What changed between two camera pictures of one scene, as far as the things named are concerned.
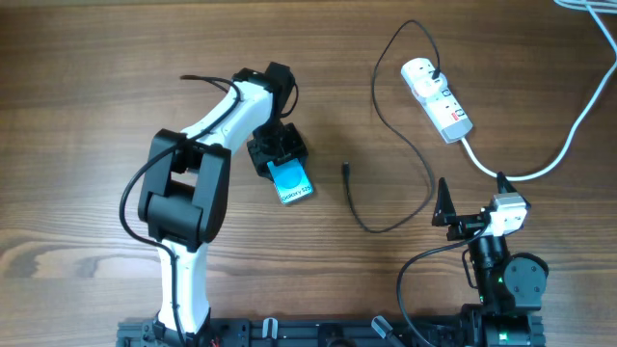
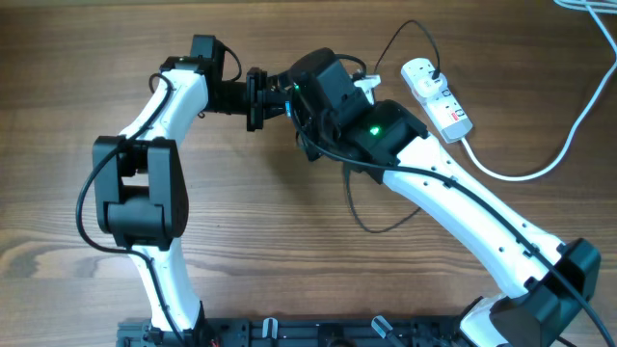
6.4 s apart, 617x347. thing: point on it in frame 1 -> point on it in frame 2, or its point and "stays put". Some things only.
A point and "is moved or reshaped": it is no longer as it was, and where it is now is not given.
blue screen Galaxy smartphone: x=291 y=181 is moved or reshaped
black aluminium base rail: x=309 y=332 stays put
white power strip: x=444 y=110 stays put
